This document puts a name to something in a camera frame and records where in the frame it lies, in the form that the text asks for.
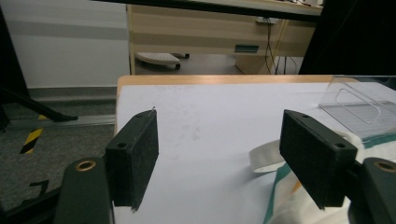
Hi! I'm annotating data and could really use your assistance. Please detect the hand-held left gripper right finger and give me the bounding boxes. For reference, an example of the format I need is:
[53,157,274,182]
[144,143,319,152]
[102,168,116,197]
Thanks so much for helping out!
[278,108,359,211]

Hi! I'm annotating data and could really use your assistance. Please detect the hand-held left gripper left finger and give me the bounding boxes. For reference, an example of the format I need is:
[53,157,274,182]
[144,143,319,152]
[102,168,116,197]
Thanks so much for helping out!
[105,108,160,213]

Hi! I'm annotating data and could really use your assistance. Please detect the white cloth with teal stripes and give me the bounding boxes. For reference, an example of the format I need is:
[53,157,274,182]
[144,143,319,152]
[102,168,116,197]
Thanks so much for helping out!
[247,130,396,224]

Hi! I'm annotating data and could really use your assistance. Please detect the clear plastic container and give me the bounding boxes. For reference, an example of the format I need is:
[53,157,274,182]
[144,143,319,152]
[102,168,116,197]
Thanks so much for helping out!
[318,75,396,140]

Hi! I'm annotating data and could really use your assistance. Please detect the white table cover sheet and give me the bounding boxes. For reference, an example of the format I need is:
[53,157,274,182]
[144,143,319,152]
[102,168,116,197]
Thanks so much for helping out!
[112,82,396,224]

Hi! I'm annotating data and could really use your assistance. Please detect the yellow black hazard tape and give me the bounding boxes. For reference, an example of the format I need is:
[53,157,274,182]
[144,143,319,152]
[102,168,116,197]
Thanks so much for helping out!
[19,114,49,155]

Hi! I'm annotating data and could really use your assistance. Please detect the white wheeled base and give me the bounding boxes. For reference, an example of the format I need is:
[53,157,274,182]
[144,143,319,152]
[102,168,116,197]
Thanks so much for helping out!
[134,51,182,71]

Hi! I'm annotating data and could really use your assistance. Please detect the black stand leg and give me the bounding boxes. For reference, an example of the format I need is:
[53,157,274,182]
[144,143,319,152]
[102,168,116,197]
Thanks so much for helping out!
[0,86,79,123]

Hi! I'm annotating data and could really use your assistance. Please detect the black curtain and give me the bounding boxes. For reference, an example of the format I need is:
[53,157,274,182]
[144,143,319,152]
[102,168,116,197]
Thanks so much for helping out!
[298,0,396,76]

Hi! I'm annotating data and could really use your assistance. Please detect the light wooden desk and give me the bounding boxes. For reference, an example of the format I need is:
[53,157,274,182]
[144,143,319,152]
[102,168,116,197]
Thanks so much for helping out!
[125,0,323,76]

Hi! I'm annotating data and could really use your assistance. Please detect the metal floor rail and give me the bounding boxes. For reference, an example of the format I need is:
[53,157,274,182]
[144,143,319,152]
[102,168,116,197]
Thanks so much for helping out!
[6,114,117,131]

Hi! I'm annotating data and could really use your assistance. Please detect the black cables under desk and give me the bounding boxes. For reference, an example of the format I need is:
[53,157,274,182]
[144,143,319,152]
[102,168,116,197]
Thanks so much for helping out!
[262,18,299,76]

